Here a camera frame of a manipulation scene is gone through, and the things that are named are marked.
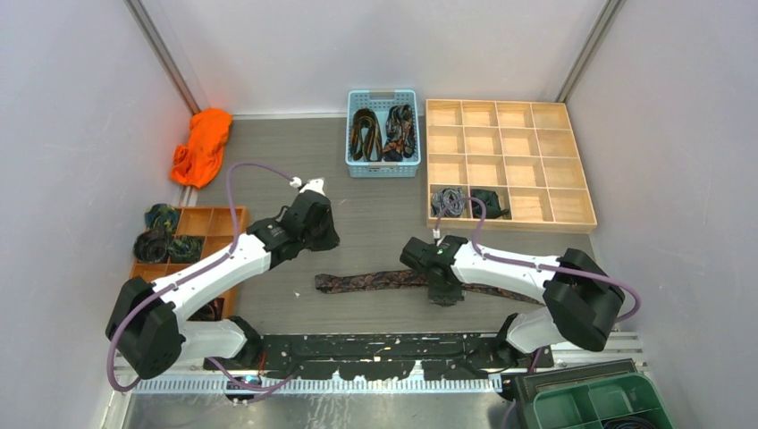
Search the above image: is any grey patterned rolled tie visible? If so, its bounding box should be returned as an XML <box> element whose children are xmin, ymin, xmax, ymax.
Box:
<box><xmin>430</xmin><ymin>187</ymin><xmax>467</xmax><ymax>218</ymax></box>

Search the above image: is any blue yellow rolled tie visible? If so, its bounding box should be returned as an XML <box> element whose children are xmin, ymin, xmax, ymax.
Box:
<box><xmin>144</xmin><ymin>203</ymin><xmax>181</xmax><ymax>233</ymax></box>

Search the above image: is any dark framed box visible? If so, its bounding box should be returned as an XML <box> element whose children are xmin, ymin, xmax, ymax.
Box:
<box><xmin>508</xmin><ymin>358</ymin><xmax>637</xmax><ymax>428</ymax></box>

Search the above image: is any light blue plastic basket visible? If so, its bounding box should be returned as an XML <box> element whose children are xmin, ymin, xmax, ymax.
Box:
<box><xmin>345</xmin><ymin>89</ymin><xmax>423</xmax><ymax>178</ymax></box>

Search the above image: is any green plastic bin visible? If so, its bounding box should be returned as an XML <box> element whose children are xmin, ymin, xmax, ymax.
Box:
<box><xmin>525</xmin><ymin>373</ymin><xmax>674</xmax><ymax>428</ymax></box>

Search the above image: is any orange cloth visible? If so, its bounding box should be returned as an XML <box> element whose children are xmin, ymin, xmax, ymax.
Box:
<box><xmin>169</xmin><ymin>108</ymin><xmax>232</xmax><ymax>189</ymax></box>

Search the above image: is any light wooden compartment tray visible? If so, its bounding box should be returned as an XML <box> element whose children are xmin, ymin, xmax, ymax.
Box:
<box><xmin>425</xmin><ymin>99</ymin><xmax>597</xmax><ymax>233</ymax></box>

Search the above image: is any orange wooden compartment tray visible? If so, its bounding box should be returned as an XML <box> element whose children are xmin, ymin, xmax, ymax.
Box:
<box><xmin>131</xmin><ymin>206</ymin><xmax>233</xmax><ymax>282</ymax></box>

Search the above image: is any red floral dark tie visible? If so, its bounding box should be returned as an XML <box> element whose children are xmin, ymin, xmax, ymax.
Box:
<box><xmin>383</xmin><ymin>104</ymin><xmax>417</xmax><ymax>162</ymax></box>

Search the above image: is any dark brown rolled tie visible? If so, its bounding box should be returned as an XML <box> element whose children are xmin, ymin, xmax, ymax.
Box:
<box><xmin>132</xmin><ymin>229</ymin><xmax>172</xmax><ymax>264</ymax></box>

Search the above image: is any green patterned rolled tie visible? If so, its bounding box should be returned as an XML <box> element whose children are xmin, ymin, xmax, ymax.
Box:
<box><xmin>167</xmin><ymin>235</ymin><xmax>204</xmax><ymax>264</ymax></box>

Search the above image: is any orange striped dark tie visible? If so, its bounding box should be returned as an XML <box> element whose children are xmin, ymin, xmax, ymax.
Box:
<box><xmin>350</xmin><ymin>108</ymin><xmax>383</xmax><ymax>162</ymax></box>

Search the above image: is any perforated aluminium rail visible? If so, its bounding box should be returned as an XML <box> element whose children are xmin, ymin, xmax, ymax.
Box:
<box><xmin>134</xmin><ymin>374</ymin><xmax>502</xmax><ymax>394</ymax></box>

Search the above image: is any brown paisley patterned tie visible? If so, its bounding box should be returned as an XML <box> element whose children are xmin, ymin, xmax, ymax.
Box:
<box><xmin>314</xmin><ymin>269</ymin><xmax>544</xmax><ymax>307</ymax></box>

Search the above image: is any dark green rolled tie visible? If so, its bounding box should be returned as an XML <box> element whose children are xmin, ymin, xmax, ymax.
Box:
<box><xmin>470</xmin><ymin>188</ymin><xmax>510</xmax><ymax>219</ymax></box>

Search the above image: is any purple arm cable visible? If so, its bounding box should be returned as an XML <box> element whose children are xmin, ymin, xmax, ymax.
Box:
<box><xmin>434</xmin><ymin>196</ymin><xmax>643</xmax><ymax>429</ymax></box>
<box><xmin>106</xmin><ymin>162</ymin><xmax>303</xmax><ymax>405</ymax></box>

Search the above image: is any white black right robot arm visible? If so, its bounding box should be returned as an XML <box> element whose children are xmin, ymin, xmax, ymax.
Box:
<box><xmin>400</xmin><ymin>235</ymin><xmax>626</xmax><ymax>367</ymax></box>

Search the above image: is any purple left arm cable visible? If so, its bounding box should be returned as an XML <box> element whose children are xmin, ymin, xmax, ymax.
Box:
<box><xmin>106</xmin><ymin>162</ymin><xmax>303</xmax><ymax>405</ymax></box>

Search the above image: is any black orange rolled tie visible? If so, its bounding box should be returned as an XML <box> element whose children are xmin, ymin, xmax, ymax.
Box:
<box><xmin>189</xmin><ymin>298</ymin><xmax>225</xmax><ymax>322</ymax></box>

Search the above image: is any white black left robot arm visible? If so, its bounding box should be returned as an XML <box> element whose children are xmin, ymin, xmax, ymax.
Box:
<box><xmin>105</xmin><ymin>178</ymin><xmax>340</xmax><ymax>380</ymax></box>

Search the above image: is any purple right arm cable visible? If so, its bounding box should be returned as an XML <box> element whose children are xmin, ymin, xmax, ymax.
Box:
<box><xmin>434</xmin><ymin>196</ymin><xmax>643</xmax><ymax>429</ymax></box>

